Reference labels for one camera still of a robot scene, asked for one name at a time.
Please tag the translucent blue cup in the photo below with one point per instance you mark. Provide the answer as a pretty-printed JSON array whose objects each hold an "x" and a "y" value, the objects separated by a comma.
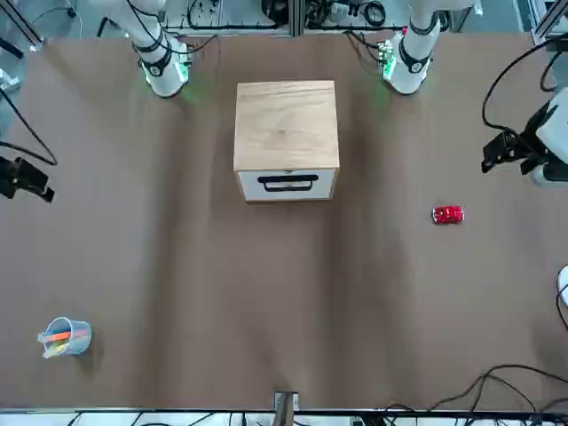
[{"x": 77, "y": 337}]

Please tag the red toy car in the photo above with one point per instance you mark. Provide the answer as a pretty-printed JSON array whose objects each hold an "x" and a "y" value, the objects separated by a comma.
[{"x": 447, "y": 215}]

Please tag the wooden cabinet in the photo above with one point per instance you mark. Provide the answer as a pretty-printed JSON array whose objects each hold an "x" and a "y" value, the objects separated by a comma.
[{"x": 286, "y": 128}]

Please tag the orange highlighter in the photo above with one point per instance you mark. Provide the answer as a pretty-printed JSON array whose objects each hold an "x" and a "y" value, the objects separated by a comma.
[{"x": 60, "y": 336}]

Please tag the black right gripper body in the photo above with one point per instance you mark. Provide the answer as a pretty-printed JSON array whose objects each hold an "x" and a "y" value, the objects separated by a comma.
[{"x": 11, "y": 175}]

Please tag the white-fronted wooden drawer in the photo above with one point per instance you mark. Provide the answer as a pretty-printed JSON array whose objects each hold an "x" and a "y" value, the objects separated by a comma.
[{"x": 248, "y": 184}]

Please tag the aluminium frame post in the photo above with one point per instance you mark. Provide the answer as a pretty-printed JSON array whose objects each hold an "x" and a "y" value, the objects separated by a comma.
[
  {"x": 286, "y": 408},
  {"x": 298, "y": 18}
]

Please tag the white rounded plastic object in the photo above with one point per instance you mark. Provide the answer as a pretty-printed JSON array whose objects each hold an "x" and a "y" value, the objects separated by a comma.
[{"x": 563, "y": 286}]

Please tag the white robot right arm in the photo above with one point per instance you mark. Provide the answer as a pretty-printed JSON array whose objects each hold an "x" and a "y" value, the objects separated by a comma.
[{"x": 162, "y": 75}]

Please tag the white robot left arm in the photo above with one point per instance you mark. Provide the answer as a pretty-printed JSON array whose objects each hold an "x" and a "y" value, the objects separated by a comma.
[{"x": 410, "y": 66}]

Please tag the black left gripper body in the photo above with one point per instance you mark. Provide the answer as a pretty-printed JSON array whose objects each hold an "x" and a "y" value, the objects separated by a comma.
[{"x": 536, "y": 162}]

